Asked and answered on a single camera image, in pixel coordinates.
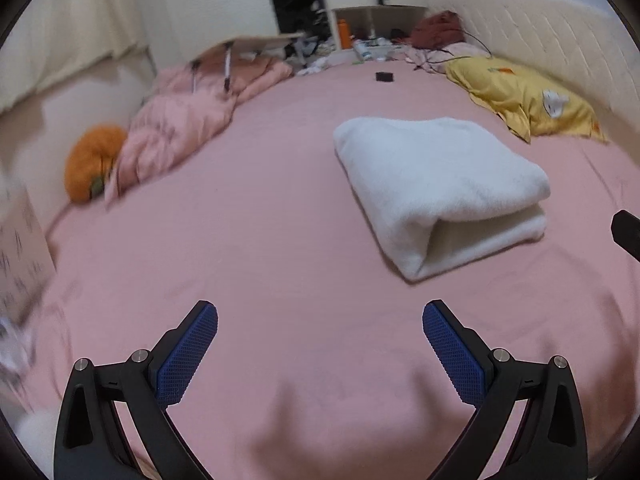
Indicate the cluster of white bottles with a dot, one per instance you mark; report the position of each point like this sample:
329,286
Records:
370,49

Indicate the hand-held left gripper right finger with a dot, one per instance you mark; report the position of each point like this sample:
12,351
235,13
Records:
455,355

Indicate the pile of dark clothes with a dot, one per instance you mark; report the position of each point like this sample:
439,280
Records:
295,0

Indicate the white knit cardigan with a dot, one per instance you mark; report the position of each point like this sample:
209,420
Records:
430,170

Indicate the grey and white clothes pile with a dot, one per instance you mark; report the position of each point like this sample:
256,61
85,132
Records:
312,52

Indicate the orange pumpkin plush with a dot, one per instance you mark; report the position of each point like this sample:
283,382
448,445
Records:
87,160

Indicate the pink bed sheet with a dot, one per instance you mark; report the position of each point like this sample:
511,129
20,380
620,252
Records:
280,240

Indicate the orange bottle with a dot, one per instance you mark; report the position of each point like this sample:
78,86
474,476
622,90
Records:
344,35

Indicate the white bedside shelf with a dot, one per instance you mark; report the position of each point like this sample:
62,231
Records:
380,12

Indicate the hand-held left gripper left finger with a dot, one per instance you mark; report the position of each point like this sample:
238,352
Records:
187,355

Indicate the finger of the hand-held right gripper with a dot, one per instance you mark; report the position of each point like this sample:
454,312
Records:
627,230

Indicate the person's white fluffy clothing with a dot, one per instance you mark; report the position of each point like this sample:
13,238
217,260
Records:
32,427

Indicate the cream curtain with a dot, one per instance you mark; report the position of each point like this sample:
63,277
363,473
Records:
60,35

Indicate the dark red cloth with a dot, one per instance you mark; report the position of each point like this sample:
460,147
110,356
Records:
435,30

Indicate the cream tufted headboard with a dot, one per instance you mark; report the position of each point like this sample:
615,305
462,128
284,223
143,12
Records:
550,30

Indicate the small black flat object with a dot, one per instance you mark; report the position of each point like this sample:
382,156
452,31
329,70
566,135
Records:
384,77

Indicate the white wardrobe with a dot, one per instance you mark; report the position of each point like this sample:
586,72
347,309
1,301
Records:
200,5

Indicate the yellow pillow with cat print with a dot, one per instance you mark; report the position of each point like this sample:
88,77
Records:
505,90

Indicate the pink quilt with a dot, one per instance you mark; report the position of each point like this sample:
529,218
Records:
170,120

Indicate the folding lap table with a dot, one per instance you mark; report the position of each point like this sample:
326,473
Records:
250,42

